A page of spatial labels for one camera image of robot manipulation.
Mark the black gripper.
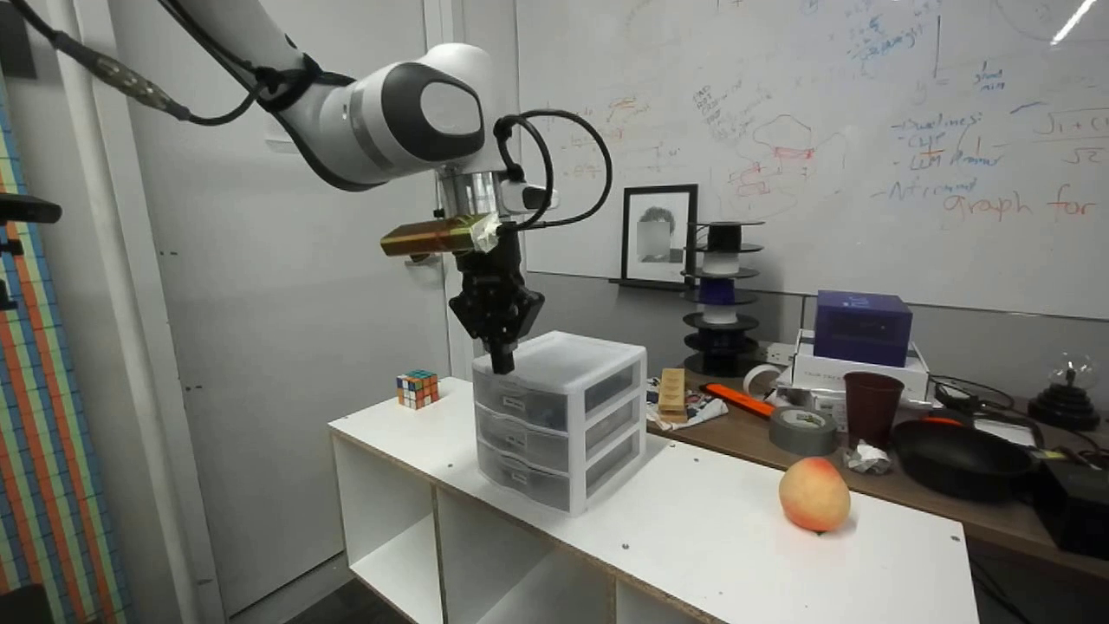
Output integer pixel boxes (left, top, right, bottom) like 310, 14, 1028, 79
447, 222, 546, 379

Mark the clear plastic drawer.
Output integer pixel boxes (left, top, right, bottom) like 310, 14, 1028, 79
471, 356, 643, 437

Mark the white three-drawer unit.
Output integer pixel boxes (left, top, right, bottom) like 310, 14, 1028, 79
468, 329, 651, 518

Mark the Rubik's cube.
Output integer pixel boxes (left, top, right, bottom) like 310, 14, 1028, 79
395, 368, 444, 413

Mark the tan wooden block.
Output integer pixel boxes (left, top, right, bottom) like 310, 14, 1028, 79
653, 363, 694, 422

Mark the black framed portrait picture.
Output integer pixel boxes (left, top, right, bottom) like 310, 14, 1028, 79
618, 180, 701, 293

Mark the black filament spool stack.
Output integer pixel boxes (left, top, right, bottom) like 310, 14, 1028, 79
679, 219, 770, 379

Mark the white cube shelf cabinet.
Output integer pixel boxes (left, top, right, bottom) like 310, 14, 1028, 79
326, 375, 983, 624

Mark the grey tape roll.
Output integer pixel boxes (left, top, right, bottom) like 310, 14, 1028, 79
764, 404, 845, 458

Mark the white flat box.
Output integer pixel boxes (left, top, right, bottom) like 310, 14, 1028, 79
786, 339, 936, 408

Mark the peach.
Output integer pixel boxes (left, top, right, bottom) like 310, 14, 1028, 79
777, 455, 854, 539

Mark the blue box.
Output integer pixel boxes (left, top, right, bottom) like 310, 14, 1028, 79
812, 287, 913, 373

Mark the dark red cup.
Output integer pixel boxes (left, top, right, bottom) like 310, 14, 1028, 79
840, 368, 906, 455

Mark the crumpled silver foil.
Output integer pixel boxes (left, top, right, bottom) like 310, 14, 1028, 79
837, 442, 897, 480

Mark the whiteboard with writing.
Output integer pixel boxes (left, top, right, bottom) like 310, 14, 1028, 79
514, 0, 1109, 323

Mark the colourful striped panel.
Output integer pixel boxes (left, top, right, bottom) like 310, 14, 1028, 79
0, 102, 128, 624

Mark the black frying pan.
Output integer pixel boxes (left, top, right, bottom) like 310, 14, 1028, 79
889, 413, 1043, 505

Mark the brown wooden desk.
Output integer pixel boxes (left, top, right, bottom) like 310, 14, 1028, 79
643, 379, 1109, 587

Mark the black dome lamp base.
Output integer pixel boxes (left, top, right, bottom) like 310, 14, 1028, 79
1024, 356, 1104, 434

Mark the black box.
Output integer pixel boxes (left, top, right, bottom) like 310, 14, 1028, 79
1032, 458, 1109, 562

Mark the gold wrist camera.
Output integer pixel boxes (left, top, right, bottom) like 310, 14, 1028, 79
377, 215, 501, 262

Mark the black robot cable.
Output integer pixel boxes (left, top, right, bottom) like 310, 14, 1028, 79
492, 109, 618, 234

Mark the orange handled tool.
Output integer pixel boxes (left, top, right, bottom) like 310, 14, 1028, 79
701, 379, 780, 422

